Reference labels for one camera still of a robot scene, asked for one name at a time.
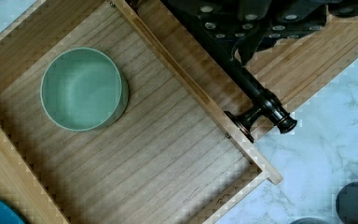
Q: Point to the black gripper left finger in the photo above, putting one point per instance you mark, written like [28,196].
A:
[223,27]

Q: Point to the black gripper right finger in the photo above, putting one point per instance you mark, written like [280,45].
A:
[282,19]

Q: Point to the wooden drawer with black handle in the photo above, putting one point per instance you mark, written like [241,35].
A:
[173,157]

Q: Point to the wooden drawer cabinet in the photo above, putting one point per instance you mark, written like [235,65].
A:
[21,190]

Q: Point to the bamboo cutting board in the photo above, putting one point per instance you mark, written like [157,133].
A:
[294,69]

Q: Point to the green ceramic bowl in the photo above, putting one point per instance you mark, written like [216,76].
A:
[83,90]

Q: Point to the dark grey rounded object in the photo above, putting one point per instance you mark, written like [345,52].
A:
[309,220]

